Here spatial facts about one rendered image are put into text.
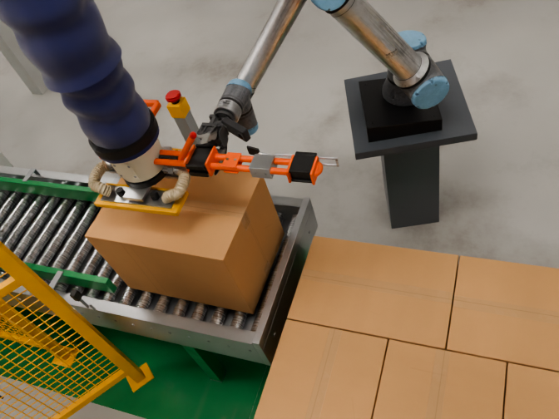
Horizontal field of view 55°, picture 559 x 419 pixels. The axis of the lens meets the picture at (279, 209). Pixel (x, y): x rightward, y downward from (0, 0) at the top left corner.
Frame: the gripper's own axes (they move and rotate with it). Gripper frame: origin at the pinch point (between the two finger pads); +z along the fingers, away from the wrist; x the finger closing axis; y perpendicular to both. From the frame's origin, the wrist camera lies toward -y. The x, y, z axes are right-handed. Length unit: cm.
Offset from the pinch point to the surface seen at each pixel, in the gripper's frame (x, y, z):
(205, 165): 2.6, -1.1, 4.1
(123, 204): -10.9, 32.4, 13.6
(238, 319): -67, 2, 24
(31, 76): -103, 267, -164
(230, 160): 1.4, -7.8, 0.3
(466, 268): -68, -81, -13
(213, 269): -34.9, 3.0, 20.8
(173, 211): -11.0, 12.2, 14.0
